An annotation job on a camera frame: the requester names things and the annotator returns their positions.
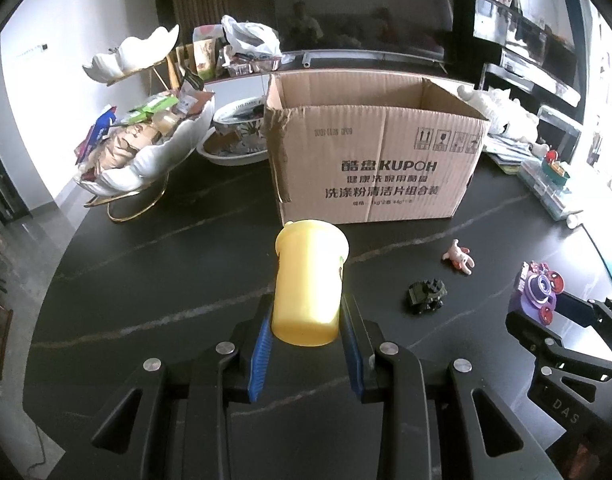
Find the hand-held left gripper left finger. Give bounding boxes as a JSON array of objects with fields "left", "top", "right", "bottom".
[{"left": 66, "top": 294, "right": 277, "bottom": 480}]

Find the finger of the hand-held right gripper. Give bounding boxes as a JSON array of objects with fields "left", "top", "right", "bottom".
[
  {"left": 558, "top": 292, "right": 612, "bottom": 348},
  {"left": 506, "top": 310, "right": 612, "bottom": 361}
]

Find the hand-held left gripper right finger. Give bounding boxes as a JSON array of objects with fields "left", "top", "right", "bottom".
[{"left": 338, "top": 292, "right": 561, "bottom": 480}]

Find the purple toy camera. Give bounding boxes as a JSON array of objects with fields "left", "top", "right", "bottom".
[{"left": 508, "top": 260, "right": 566, "bottom": 328}]

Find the yellow plastic cup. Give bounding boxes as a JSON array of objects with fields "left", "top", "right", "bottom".
[{"left": 270, "top": 219, "right": 351, "bottom": 348}]

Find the green toy tank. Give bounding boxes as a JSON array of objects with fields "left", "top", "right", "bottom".
[{"left": 406, "top": 277, "right": 447, "bottom": 317}]

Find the pink rabbit figurine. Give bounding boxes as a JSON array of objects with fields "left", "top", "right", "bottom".
[{"left": 442, "top": 239, "right": 476, "bottom": 276}]

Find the brown cardboard box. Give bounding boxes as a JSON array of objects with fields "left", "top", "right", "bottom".
[{"left": 263, "top": 72, "right": 490, "bottom": 226}]

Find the black marble desktop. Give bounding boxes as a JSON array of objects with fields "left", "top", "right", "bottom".
[{"left": 23, "top": 67, "right": 612, "bottom": 480}]

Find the person's right hand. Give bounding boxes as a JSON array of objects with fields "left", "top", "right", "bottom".
[{"left": 576, "top": 440, "right": 605, "bottom": 480}]

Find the clear plastic storage box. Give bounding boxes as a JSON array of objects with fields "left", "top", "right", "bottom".
[{"left": 516, "top": 160, "right": 584, "bottom": 219}]

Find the red and green toy boat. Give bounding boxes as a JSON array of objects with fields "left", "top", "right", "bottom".
[{"left": 540, "top": 149, "right": 571, "bottom": 182}]

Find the stack of papers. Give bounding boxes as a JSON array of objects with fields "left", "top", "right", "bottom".
[{"left": 483, "top": 132, "right": 534, "bottom": 176}]

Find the clear acrylic case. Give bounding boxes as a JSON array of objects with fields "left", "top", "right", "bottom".
[{"left": 536, "top": 105, "right": 584, "bottom": 166}]

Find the white shallow basin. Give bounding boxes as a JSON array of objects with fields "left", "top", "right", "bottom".
[{"left": 196, "top": 130, "right": 273, "bottom": 167}]

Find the white plush toy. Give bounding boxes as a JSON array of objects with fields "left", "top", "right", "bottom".
[{"left": 457, "top": 85, "right": 539, "bottom": 141}]

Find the white shell two-tier stand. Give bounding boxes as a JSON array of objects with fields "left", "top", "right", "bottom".
[{"left": 73, "top": 25, "right": 217, "bottom": 223}]

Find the floral ceramic bowl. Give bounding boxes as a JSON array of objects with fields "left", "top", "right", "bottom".
[{"left": 212, "top": 97, "right": 269, "bottom": 155}]

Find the white shell snack bowl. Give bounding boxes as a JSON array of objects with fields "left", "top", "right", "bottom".
[{"left": 76, "top": 87, "right": 211, "bottom": 181}]

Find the white plastic bag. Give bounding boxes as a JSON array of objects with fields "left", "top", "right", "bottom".
[{"left": 221, "top": 15, "right": 283, "bottom": 58}]

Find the black television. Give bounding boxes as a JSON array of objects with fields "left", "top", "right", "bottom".
[{"left": 271, "top": 0, "right": 457, "bottom": 61}]

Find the black wall shelf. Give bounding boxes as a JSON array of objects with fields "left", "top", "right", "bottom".
[{"left": 473, "top": 0, "right": 587, "bottom": 107}]

